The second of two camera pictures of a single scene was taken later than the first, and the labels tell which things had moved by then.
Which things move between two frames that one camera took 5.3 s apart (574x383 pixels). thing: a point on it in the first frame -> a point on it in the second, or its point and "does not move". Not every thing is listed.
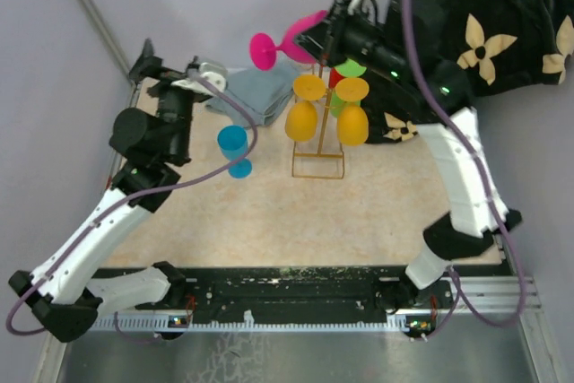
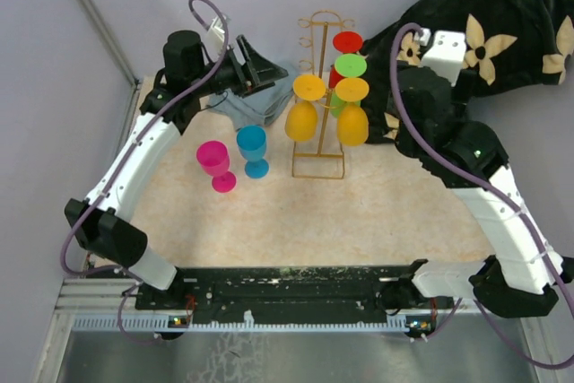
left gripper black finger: [148, 65] -> [262, 70]
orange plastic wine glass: [301, 116] does not move
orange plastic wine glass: [352, 125] does not move
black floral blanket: [508, 24] does not move
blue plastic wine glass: [232, 140] -> [252, 143]
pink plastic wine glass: [263, 47] -> [214, 159]
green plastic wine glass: [349, 68] does not move
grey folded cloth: [266, 94] does not move
